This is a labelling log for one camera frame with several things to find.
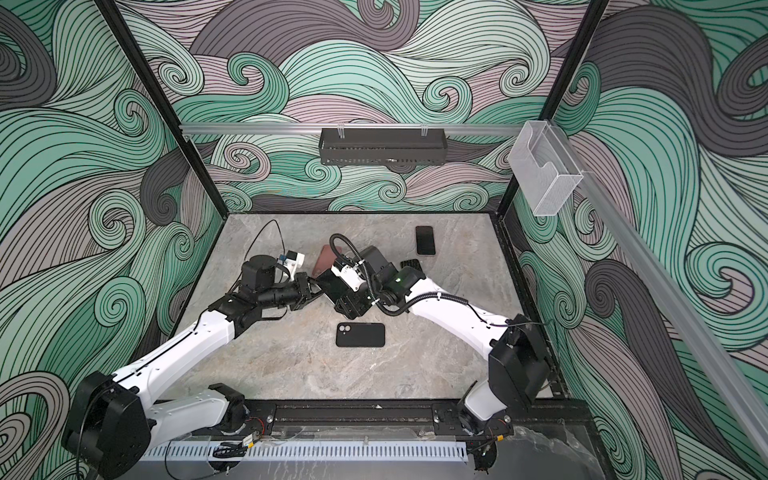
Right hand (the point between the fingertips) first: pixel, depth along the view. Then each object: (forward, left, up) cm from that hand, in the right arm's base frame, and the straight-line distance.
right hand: (346, 300), depth 78 cm
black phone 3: (+32, -26, -15) cm, 44 cm away
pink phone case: (+24, +11, -15) cm, 31 cm away
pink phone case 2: (+32, -26, -15) cm, 44 cm away
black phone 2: (+22, -20, -15) cm, 34 cm away
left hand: (+2, +3, +4) cm, 6 cm away
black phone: (-4, -3, -16) cm, 16 cm away
